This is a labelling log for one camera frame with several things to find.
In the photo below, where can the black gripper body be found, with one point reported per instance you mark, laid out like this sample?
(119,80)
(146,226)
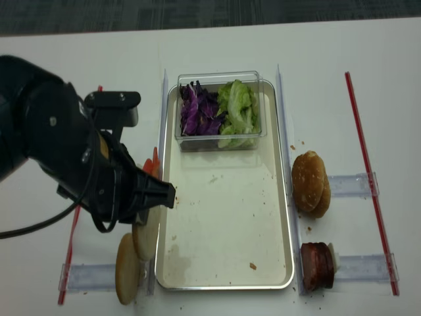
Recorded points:
(95,171)

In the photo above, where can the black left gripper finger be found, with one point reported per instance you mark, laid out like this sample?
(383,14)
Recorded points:
(152,192)

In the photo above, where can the bun half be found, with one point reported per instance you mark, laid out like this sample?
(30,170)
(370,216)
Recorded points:
(145,236)
(126,270)

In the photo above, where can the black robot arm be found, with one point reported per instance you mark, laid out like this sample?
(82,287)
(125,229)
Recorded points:
(35,103)

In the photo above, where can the rear tomato slice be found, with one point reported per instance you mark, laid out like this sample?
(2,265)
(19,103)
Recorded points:
(155,171)

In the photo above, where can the green lettuce leaves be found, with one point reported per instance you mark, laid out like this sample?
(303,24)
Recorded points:
(238,103)

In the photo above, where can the rear meat patty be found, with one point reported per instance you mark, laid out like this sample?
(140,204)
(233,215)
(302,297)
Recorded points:
(326,266)

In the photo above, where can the white stopper by patties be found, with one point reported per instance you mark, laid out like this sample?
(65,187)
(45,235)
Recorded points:
(333,260)

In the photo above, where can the white metal tray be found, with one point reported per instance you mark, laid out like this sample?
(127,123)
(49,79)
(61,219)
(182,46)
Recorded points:
(229,226)

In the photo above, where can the purple cabbage leaves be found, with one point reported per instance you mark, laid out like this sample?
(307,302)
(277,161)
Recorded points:
(199,109)

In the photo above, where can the left red tape strip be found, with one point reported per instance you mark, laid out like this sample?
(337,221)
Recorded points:
(68,261)

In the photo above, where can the red tape strip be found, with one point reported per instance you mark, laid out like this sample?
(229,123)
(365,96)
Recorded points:
(394,283)
(68,261)

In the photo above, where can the left lower clear cross divider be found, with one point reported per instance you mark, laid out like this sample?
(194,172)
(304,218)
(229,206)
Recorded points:
(85,278)

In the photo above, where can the clear cross divider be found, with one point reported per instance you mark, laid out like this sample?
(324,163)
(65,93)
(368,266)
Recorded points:
(85,278)
(363,185)
(366,268)

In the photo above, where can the left long clear divider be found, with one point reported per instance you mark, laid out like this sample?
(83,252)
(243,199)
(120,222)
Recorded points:
(161,146)

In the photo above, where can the long clear divider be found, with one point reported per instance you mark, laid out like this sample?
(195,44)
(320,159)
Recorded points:
(286,165)
(161,146)

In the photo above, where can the clear plastic container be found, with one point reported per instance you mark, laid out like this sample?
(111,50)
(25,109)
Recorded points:
(212,82)

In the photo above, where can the right long clear divider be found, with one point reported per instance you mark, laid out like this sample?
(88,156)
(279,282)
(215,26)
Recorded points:
(286,165)

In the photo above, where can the rear sesame bun top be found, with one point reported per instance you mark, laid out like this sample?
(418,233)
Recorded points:
(324,202)

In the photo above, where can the right upper clear cross divider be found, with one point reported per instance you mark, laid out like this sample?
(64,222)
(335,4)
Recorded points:
(363,185)

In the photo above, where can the right red tape strip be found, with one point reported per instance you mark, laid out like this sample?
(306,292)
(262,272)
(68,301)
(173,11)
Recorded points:
(394,283)

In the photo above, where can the right lower clear cross divider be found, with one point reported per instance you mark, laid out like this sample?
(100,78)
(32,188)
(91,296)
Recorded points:
(366,268)

